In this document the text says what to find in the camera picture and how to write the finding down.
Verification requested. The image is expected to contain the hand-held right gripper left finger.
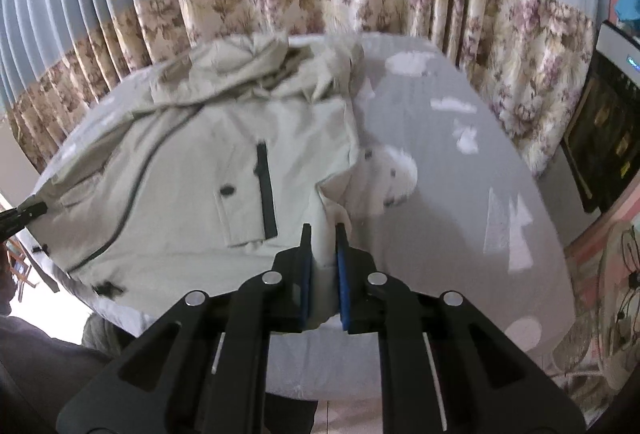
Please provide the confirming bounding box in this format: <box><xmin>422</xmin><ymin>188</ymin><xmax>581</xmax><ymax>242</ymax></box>
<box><xmin>56</xmin><ymin>223</ymin><xmax>315</xmax><ymax>434</ymax></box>

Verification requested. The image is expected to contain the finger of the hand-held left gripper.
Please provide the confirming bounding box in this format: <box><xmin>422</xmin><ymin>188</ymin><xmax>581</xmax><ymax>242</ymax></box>
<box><xmin>0</xmin><ymin>195</ymin><xmax>49</xmax><ymax>240</ymax></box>

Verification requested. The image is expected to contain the beige electric fan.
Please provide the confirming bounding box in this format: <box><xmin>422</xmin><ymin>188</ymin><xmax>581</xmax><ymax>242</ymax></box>
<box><xmin>550</xmin><ymin>219</ymin><xmax>640</xmax><ymax>395</ymax></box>

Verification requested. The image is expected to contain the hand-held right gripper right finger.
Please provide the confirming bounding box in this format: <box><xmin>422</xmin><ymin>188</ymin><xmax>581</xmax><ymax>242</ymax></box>
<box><xmin>334</xmin><ymin>223</ymin><xmax>586</xmax><ymax>434</ymax></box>

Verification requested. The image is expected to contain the bed with grey printed sheet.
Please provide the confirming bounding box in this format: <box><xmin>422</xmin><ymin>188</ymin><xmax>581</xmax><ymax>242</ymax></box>
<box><xmin>10</xmin><ymin>32</ymin><xmax>576</xmax><ymax>402</ymax></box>

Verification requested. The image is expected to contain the white and black appliance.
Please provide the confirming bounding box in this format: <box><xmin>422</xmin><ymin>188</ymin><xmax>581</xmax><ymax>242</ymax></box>
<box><xmin>560</xmin><ymin>19</ymin><xmax>640</xmax><ymax>215</ymax></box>

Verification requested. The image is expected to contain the person's grey clothing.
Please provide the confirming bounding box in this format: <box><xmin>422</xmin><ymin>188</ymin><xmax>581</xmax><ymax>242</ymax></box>
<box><xmin>0</xmin><ymin>311</ymin><xmax>136</xmax><ymax>434</ymax></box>

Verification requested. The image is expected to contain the beige hooded jacket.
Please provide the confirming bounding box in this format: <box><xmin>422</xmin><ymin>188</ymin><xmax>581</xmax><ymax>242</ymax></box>
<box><xmin>32</xmin><ymin>33</ymin><xmax>368</xmax><ymax>332</ymax></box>

